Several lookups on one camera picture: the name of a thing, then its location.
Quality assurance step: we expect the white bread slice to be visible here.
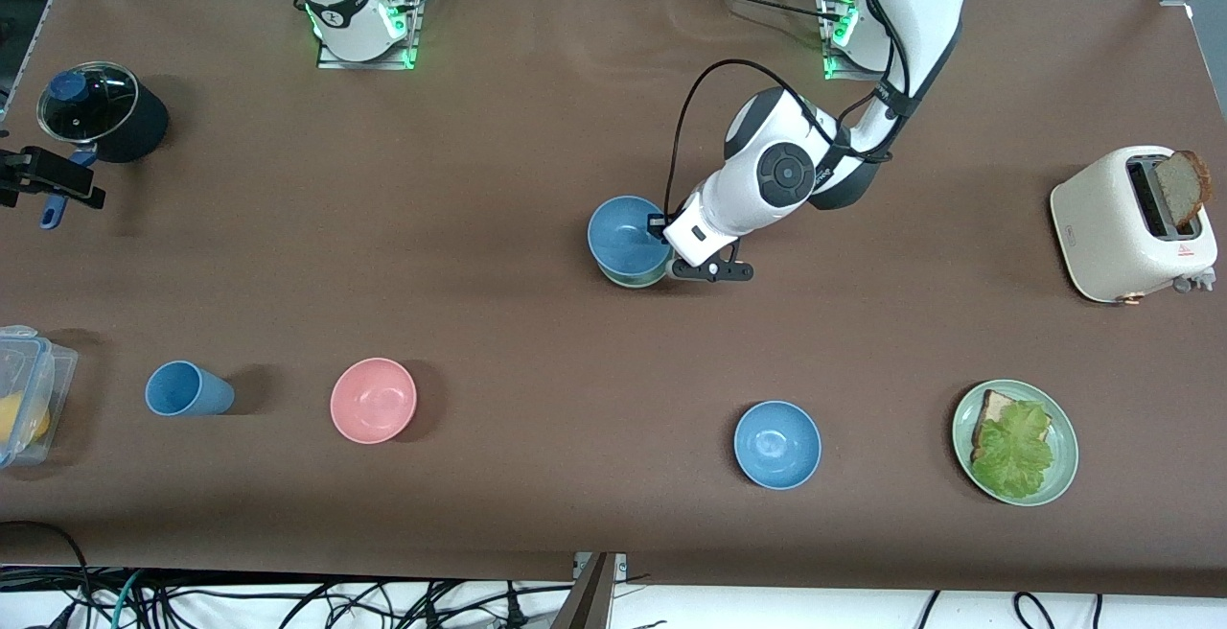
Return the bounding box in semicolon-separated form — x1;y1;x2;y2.
971;389;1053;462

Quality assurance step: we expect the teal cable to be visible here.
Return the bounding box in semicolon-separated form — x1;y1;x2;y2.
108;570;147;629

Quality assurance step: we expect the blue cup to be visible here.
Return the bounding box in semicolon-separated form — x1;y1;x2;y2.
145;361;236;417

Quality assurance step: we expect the yellow fruit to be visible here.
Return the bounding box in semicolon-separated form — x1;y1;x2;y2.
0;394;51;448

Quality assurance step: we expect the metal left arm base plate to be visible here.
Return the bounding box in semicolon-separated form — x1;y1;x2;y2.
822;0;897;83

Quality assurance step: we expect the grey stand beam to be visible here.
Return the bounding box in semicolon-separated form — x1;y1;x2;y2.
551;552;629;629

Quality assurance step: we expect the brown table mat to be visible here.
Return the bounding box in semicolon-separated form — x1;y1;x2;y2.
0;0;1227;601

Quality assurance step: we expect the brown bread slice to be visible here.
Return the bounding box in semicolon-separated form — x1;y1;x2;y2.
1153;150;1212;229

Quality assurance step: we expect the green bowl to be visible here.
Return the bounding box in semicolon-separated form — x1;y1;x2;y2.
599;260;674;290

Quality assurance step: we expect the green plate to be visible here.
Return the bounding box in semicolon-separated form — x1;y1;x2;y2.
952;379;1079;507

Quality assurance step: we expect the green lettuce leaf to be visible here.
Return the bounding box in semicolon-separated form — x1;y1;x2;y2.
970;401;1054;500

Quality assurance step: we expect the cream toaster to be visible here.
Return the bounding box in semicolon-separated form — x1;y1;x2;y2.
1050;146;1218;305

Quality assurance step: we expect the clear plastic container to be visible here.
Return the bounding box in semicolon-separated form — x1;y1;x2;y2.
0;325;80;469

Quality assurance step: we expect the pink bowl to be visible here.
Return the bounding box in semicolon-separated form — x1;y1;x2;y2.
330;358;418;445

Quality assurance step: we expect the glass lid with blue knob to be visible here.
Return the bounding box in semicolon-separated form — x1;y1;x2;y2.
36;60;140;144

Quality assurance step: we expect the blue bowl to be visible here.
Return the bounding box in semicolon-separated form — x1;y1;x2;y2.
588;196;672;277
733;401;822;491

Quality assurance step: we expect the black pot with blue handle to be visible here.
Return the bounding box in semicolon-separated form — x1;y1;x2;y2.
38;68;171;230

